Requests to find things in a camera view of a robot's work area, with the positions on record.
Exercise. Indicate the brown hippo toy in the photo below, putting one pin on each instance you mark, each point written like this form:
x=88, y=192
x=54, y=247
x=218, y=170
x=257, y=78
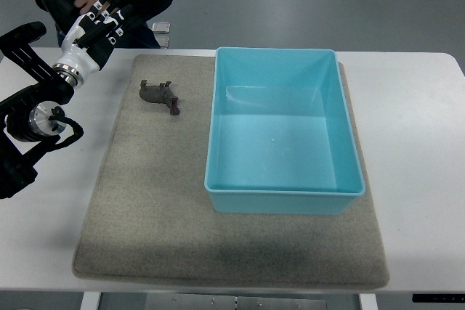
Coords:
x=160, y=94

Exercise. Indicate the metal table frame plate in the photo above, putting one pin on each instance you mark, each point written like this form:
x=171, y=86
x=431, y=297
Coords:
x=194, y=301

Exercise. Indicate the black table control panel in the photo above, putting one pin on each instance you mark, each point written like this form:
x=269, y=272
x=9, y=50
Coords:
x=438, y=298

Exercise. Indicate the silver floor plate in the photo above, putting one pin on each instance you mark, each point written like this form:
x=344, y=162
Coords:
x=163, y=41
x=161, y=27

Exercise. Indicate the upper silver floor plate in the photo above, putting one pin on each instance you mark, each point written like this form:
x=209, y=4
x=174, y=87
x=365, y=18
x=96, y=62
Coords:
x=161, y=27

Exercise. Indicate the blue plastic box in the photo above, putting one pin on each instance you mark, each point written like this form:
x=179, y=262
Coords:
x=281, y=139

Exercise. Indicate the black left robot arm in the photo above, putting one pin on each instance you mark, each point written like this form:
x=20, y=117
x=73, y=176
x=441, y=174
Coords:
x=33, y=121

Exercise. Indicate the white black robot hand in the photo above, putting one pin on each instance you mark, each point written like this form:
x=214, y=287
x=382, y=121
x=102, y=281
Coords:
x=91, y=40

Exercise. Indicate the grey felt mat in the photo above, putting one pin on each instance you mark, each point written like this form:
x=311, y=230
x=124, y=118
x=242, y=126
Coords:
x=150, y=218

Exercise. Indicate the lower silver floor plate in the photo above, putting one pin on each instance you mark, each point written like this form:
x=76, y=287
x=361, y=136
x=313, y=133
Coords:
x=163, y=41

